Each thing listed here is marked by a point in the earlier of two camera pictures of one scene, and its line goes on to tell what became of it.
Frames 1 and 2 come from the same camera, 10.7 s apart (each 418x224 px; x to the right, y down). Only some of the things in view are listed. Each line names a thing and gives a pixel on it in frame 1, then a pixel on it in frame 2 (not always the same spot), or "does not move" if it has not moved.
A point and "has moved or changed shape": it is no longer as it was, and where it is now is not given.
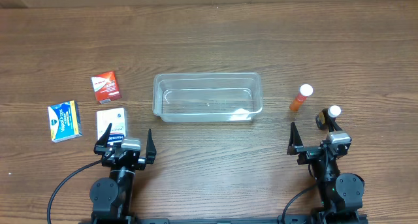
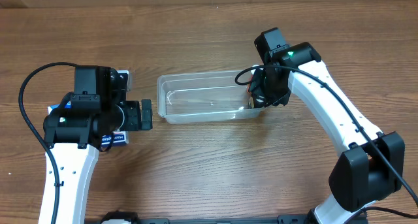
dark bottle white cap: [324, 115] has moved or changed shape
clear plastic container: [207, 97] does not move
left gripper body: [142, 162] to [131, 123]
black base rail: [321, 217] does not move
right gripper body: [307, 153] to [273, 89]
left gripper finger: [150, 149] to [146, 114]
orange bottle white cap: [305, 91] to [252, 72]
